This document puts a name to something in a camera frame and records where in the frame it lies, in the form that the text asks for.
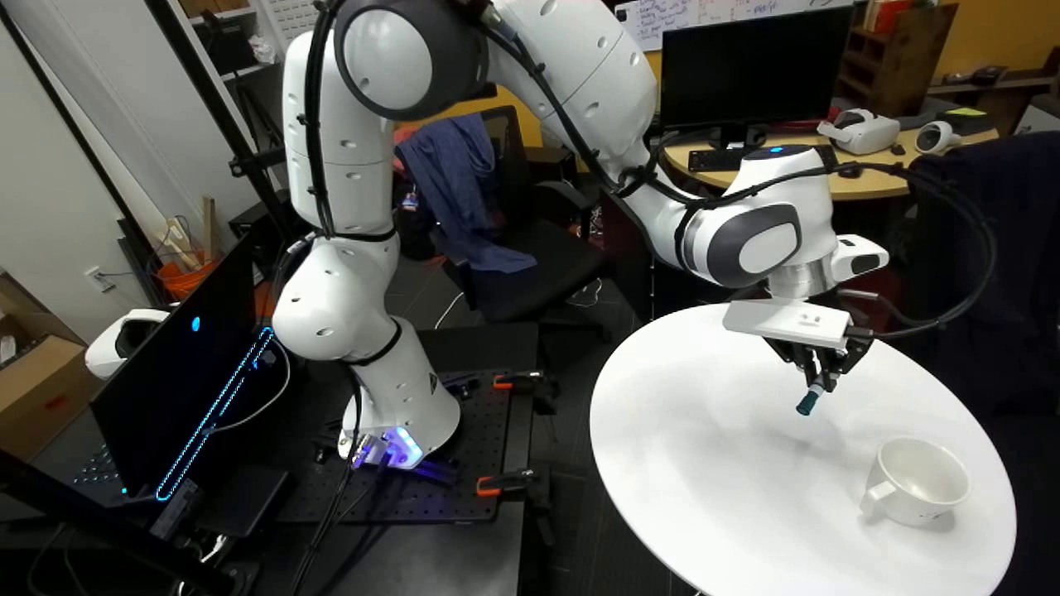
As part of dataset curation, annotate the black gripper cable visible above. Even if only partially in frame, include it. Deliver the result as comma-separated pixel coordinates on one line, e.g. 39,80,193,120
832,163,1001,341

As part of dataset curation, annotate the brown wooden shelf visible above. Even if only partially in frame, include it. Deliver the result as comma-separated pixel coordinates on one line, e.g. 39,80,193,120
834,0,961,120

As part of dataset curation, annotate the white VR controller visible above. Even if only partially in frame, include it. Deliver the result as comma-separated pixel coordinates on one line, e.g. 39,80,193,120
912,115,969,159

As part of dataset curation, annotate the white VR headset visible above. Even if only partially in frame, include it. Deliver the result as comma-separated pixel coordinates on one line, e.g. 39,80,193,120
815,106,906,155

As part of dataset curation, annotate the white rounded device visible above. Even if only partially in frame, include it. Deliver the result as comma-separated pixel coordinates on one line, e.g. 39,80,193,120
83,304,177,383

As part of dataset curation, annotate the black tripod stand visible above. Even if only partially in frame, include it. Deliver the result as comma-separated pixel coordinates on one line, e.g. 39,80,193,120
144,0,295,241

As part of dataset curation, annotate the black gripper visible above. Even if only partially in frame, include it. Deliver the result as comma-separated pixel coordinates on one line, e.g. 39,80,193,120
768,329,879,395

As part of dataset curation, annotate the black laptop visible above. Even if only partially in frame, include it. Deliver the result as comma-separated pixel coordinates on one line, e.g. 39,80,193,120
87,232,300,510

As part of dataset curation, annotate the orange and black clamp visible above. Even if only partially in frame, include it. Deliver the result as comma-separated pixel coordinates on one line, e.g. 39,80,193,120
474,464,561,503
490,367,564,416

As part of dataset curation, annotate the black stand bar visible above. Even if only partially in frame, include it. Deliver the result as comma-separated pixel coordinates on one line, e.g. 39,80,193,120
0,447,242,596

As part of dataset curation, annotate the black chair with cloth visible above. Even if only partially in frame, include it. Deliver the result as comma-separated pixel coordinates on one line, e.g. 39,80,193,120
441,102,641,329

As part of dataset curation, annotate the black computer monitor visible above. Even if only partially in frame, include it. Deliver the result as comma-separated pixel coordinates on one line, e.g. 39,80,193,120
660,2,857,147

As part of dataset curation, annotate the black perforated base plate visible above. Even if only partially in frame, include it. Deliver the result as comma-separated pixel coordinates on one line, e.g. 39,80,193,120
312,361,533,531

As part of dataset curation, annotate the wooden desk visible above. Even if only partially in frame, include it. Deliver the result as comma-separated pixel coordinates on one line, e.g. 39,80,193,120
660,123,1009,204

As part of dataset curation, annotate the white printed ceramic cup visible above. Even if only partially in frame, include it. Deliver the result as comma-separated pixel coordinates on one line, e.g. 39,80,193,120
857,435,974,531

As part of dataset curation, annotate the large cardboard box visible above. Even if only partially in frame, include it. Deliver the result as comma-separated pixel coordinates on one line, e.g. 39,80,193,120
0,272,105,464

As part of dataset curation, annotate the white wall outlet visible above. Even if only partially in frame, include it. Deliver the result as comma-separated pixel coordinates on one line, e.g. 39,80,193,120
83,263,119,298

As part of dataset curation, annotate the blue cloth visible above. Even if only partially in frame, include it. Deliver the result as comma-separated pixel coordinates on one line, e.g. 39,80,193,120
396,114,545,278

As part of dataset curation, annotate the teal and white marker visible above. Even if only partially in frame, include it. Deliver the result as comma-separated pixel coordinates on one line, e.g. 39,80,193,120
791,376,824,421

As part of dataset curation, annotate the white pegboard panel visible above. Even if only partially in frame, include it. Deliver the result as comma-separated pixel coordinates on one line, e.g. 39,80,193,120
244,0,323,46

